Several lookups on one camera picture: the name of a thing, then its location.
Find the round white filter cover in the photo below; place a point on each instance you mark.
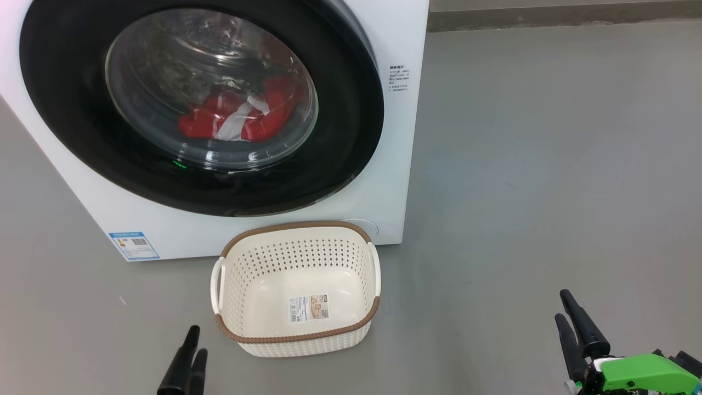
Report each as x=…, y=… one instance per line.
x=366, y=227

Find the blue energy label sticker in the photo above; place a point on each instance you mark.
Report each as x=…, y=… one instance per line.
x=134, y=246

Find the white front-load washing machine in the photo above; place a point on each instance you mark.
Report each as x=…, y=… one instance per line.
x=395, y=33

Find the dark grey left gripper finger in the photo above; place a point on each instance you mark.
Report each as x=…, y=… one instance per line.
x=184, y=362
x=198, y=373

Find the perforated steel washer drum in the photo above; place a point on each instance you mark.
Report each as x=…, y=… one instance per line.
x=181, y=49

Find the cream perforated laundry basket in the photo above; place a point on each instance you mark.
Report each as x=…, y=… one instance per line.
x=307, y=343

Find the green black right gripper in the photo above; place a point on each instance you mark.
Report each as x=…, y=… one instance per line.
x=647, y=376

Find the black round glass washer door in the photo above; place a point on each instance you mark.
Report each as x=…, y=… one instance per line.
x=66, y=109

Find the small printed text label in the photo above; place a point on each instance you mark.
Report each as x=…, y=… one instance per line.
x=399, y=78

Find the white barcode label sticker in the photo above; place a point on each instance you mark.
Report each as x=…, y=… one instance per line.
x=310, y=308

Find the red and white garment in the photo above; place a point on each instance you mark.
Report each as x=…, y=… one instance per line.
x=277, y=104

